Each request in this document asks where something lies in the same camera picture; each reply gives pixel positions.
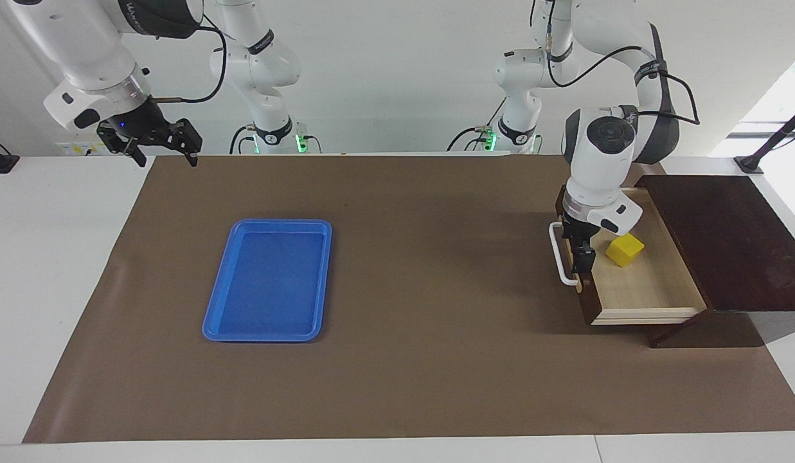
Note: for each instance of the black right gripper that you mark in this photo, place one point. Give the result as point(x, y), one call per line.
point(140, 128)

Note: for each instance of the blue plastic tray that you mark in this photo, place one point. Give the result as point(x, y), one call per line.
point(268, 283)

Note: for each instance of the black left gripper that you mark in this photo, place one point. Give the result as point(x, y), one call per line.
point(578, 231)

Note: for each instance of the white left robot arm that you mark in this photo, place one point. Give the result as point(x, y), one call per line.
point(599, 167)

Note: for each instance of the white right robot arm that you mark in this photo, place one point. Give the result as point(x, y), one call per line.
point(89, 58)

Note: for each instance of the dark wooden drawer cabinet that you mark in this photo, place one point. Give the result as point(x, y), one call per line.
point(725, 238)

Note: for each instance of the white wall outlet yellow label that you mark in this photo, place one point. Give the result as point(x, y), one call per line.
point(69, 149)

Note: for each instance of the black angled stand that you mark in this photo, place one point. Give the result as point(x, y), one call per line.
point(773, 138)

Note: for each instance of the brown table mat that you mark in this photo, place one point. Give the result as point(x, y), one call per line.
point(436, 321)

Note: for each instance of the yellow cube block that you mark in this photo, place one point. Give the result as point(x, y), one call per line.
point(623, 251)

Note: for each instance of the black table clamp mount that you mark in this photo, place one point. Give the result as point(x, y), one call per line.
point(2, 162)

